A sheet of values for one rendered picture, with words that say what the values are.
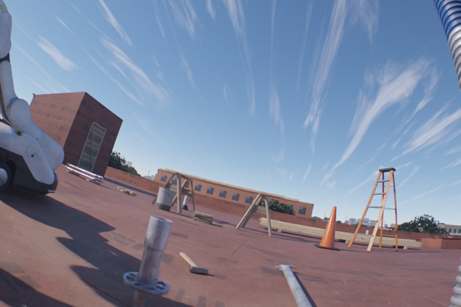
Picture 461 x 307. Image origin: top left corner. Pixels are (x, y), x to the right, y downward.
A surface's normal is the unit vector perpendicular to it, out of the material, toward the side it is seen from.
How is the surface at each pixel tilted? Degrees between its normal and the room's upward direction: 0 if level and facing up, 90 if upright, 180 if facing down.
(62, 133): 90
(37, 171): 90
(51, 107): 90
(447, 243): 90
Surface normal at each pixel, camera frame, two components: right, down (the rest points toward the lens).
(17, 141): 0.94, 0.14
